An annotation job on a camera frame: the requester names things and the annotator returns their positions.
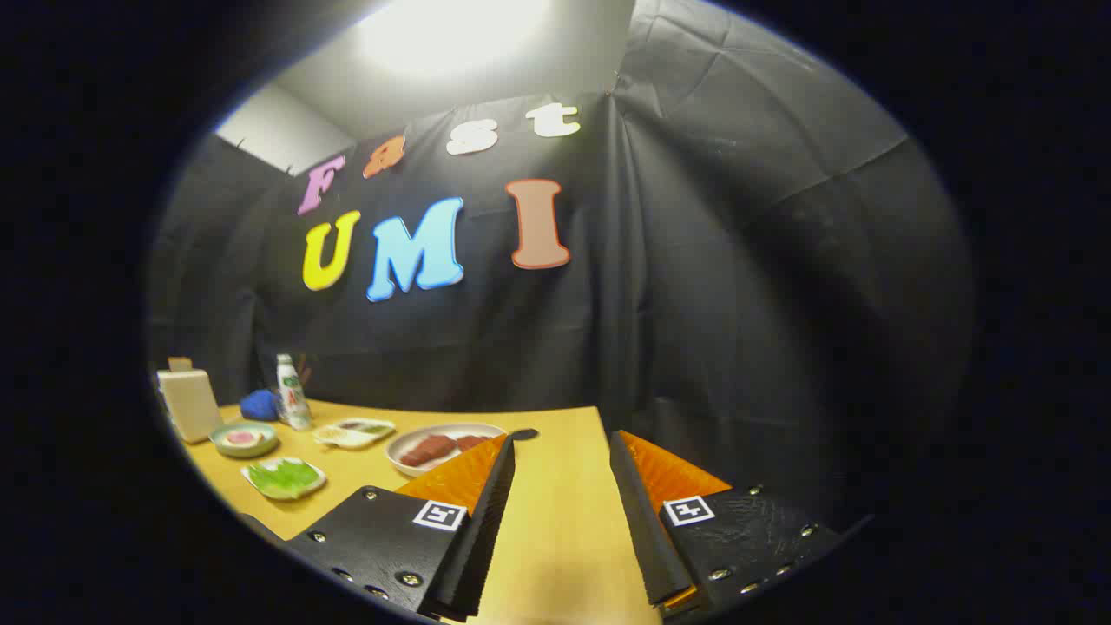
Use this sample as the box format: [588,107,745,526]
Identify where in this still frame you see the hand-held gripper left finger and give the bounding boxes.
[285,432,516,622]

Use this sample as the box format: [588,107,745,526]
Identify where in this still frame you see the white toaster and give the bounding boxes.
[156,368,223,444]

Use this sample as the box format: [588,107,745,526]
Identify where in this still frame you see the pale green round plate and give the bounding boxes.
[209,421,280,459]

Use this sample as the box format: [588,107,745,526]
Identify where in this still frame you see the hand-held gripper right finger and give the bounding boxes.
[608,430,843,619]

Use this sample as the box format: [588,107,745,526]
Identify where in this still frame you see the green lettuce leaf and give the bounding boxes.
[249,460,321,498]

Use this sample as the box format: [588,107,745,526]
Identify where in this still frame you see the white divided dish with beans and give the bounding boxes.
[312,418,397,451]

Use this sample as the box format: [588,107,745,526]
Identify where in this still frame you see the black backdrop cloth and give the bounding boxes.
[146,0,977,539]

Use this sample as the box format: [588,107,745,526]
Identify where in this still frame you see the white drink bottle green cap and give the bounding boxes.
[275,353,314,431]

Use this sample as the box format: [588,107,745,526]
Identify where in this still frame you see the white square plate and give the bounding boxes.
[241,457,328,503]

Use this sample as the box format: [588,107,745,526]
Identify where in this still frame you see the white round bowl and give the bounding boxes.
[385,423,508,479]

